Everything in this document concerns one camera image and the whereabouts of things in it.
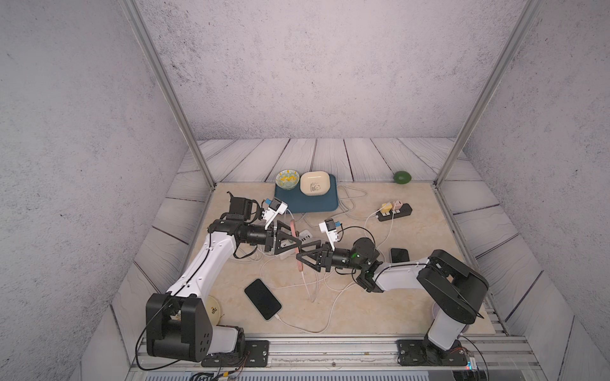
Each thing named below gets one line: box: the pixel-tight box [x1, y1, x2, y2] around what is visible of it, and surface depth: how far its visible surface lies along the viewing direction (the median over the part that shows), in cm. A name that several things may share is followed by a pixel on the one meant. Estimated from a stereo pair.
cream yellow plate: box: [206, 295, 221, 326], surface depth 83 cm
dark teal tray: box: [274, 173, 339, 214], surface depth 114 cm
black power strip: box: [376, 202, 414, 222], surface depth 109 cm
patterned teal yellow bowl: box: [274, 169, 301, 191], surface depth 121 cm
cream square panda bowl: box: [299, 170, 332, 197], surface depth 120 cm
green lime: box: [393, 170, 413, 185], surface depth 121 cm
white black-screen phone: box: [243, 278, 282, 321], surface depth 86 cm
